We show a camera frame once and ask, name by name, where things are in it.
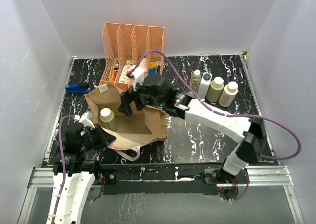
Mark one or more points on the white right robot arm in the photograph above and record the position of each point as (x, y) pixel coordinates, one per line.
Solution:
(248, 133)

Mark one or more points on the green bottle beige cap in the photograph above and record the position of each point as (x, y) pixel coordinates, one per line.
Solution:
(108, 119)
(215, 89)
(228, 94)

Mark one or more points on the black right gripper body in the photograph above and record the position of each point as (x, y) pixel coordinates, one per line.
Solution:
(155, 102)

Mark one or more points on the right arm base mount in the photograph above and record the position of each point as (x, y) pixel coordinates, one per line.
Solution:
(219, 178)

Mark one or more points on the white bottle dark grey cap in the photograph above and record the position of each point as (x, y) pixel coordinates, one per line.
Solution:
(204, 85)

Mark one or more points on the blue stapler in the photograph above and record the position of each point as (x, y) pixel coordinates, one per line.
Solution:
(78, 88)

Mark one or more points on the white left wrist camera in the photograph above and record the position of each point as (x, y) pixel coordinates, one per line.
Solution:
(85, 119)

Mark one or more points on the yellow blue small boxes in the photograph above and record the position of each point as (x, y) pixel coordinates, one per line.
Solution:
(154, 67)

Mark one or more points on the white medicine box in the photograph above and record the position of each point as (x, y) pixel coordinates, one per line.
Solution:
(124, 78)

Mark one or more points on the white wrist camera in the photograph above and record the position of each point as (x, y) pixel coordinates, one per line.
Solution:
(137, 74)
(85, 119)

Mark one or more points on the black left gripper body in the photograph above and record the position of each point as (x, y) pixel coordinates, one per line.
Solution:
(92, 140)

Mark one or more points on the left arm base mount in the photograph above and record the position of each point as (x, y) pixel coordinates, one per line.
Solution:
(106, 177)

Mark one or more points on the clear bottle amber liquid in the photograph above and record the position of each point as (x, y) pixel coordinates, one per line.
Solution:
(195, 80)

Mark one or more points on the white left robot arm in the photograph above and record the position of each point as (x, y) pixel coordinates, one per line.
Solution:
(74, 175)

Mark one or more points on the brown canvas tote bag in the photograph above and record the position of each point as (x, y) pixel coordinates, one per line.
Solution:
(143, 128)

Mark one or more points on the pink plastic file organizer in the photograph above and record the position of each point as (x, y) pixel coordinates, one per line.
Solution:
(128, 43)

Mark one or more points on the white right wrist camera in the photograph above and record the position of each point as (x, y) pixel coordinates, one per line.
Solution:
(137, 74)

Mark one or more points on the orange items in organizer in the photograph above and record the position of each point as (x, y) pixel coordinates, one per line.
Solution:
(112, 74)

